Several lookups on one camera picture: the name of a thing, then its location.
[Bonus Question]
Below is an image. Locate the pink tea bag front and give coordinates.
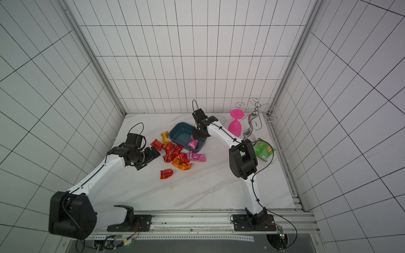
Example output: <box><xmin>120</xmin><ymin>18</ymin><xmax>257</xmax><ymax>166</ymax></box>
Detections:
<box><xmin>188</xmin><ymin>136</ymin><xmax>199</xmax><ymax>150</ymax></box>

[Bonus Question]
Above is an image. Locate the pink tea bag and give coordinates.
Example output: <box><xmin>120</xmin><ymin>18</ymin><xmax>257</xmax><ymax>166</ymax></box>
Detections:
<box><xmin>186</xmin><ymin>151</ymin><xmax>206</xmax><ymax>162</ymax></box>
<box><xmin>188</xmin><ymin>136</ymin><xmax>199</xmax><ymax>150</ymax></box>

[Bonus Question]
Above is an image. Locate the yellow tea bag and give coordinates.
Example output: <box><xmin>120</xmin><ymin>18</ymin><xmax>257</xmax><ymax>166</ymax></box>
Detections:
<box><xmin>161</xmin><ymin>131</ymin><xmax>172</xmax><ymax>146</ymax></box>

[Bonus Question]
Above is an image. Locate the red tea bag front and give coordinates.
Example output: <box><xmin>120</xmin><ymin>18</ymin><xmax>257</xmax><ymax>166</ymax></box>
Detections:
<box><xmin>160</xmin><ymin>169</ymin><xmax>174</xmax><ymax>180</ymax></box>

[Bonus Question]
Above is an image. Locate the orange tea bag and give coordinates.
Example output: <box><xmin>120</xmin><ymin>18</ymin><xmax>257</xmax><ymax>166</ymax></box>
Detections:
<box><xmin>171</xmin><ymin>157</ymin><xmax>193</xmax><ymax>171</ymax></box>

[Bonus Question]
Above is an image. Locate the red tea bag pile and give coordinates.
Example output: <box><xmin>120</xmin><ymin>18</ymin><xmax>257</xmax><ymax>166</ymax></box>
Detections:
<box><xmin>179</xmin><ymin>153</ymin><xmax>190</xmax><ymax>164</ymax></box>
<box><xmin>163</xmin><ymin>152</ymin><xmax>179</xmax><ymax>163</ymax></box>
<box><xmin>163</xmin><ymin>142</ymin><xmax>183</xmax><ymax>155</ymax></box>

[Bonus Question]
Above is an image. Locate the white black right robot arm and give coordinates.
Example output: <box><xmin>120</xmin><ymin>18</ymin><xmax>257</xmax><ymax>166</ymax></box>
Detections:
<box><xmin>192</xmin><ymin>121</ymin><xmax>272</xmax><ymax>231</ymax></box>

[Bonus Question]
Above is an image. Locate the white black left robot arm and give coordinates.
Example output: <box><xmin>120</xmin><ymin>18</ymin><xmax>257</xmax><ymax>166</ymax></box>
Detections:
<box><xmin>49</xmin><ymin>144</ymin><xmax>160</xmax><ymax>239</ymax></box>

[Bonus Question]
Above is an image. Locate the teal plastic storage box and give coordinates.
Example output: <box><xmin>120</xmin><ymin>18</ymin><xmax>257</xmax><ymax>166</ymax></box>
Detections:
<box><xmin>169</xmin><ymin>122</ymin><xmax>206</xmax><ymax>153</ymax></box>

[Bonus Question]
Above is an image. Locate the clear plastic cup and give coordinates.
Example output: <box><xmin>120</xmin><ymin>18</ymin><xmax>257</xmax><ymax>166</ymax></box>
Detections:
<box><xmin>215</xmin><ymin>115</ymin><xmax>226</xmax><ymax>125</ymax></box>

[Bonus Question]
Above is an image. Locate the pink plastic goblet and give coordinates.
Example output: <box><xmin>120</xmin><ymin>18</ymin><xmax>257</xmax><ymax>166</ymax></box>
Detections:
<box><xmin>228</xmin><ymin>109</ymin><xmax>245</xmax><ymax>137</ymax></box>

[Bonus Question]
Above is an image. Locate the chrome glass holder stand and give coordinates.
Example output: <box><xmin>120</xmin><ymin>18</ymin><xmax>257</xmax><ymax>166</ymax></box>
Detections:
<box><xmin>235</xmin><ymin>98</ymin><xmax>277</xmax><ymax>140</ymax></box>

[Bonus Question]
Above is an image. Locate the green snack packet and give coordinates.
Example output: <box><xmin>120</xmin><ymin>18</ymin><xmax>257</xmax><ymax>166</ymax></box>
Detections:
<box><xmin>253</xmin><ymin>138</ymin><xmax>275</xmax><ymax>163</ymax></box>

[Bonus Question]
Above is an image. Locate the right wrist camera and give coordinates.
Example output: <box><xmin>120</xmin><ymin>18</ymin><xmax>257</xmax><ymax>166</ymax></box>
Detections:
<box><xmin>192</xmin><ymin>108</ymin><xmax>207</xmax><ymax>124</ymax></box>

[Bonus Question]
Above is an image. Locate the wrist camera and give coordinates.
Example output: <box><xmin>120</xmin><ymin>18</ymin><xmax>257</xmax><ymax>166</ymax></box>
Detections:
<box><xmin>126</xmin><ymin>133</ymin><xmax>146</xmax><ymax>150</ymax></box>
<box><xmin>192</xmin><ymin>108</ymin><xmax>207</xmax><ymax>124</ymax></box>

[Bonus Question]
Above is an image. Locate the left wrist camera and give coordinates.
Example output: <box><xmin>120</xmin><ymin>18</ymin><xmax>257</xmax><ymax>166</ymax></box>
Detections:
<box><xmin>126</xmin><ymin>133</ymin><xmax>146</xmax><ymax>150</ymax></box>

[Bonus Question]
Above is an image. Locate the aluminium mounting rail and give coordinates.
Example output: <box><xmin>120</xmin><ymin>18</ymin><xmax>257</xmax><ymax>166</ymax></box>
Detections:
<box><xmin>55</xmin><ymin>210</ymin><xmax>327</xmax><ymax>253</ymax></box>

